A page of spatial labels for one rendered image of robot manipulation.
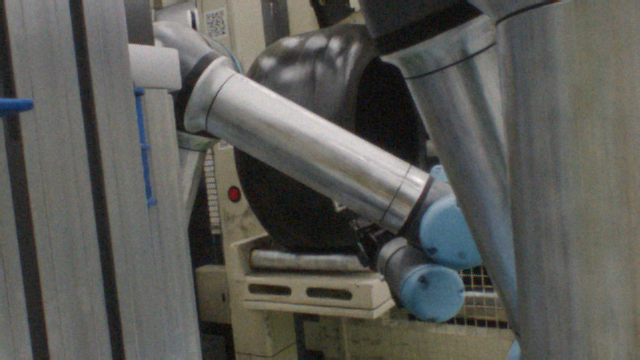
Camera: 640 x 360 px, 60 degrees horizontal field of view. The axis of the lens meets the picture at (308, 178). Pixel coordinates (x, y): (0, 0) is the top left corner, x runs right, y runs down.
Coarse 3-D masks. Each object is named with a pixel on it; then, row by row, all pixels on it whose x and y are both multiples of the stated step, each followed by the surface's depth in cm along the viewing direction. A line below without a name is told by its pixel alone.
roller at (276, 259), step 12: (252, 252) 139; (264, 252) 137; (276, 252) 135; (288, 252) 133; (300, 252) 131; (312, 252) 129; (324, 252) 128; (336, 252) 126; (348, 252) 125; (252, 264) 138; (264, 264) 136; (276, 264) 134; (288, 264) 132; (300, 264) 130; (312, 264) 128; (324, 264) 126; (336, 264) 125; (348, 264) 123; (360, 264) 121
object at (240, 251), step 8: (248, 240) 139; (256, 240) 141; (264, 240) 144; (272, 240) 147; (232, 248) 136; (240, 248) 136; (248, 248) 138; (256, 248) 141; (264, 248) 144; (272, 248) 147; (280, 248) 150; (232, 256) 136; (240, 256) 136; (248, 256) 138; (232, 264) 136; (240, 264) 136; (248, 264) 138; (232, 272) 137; (240, 272) 136; (248, 272) 138; (240, 280) 136
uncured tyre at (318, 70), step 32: (320, 32) 125; (352, 32) 124; (256, 64) 126; (288, 64) 120; (320, 64) 115; (352, 64) 118; (384, 64) 149; (288, 96) 115; (320, 96) 112; (352, 96) 116; (384, 96) 157; (352, 128) 115; (384, 128) 161; (416, 128) 149; (256, 160) 119; (416, 160) 148; (256, 192) 122; (288, 192) 117; (320, 192) 114; (288, 224) 123; (320, 224) 119; (352, 224) 118
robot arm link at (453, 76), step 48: (384, 0) 35; (432, 0) 34; (384, 48) 37; (432, 48) 35; (480, 48) 35; (432, 96) 37; (480, 96) 36; (480, 144) 37; (480, 192) 39; (480, 240) 41
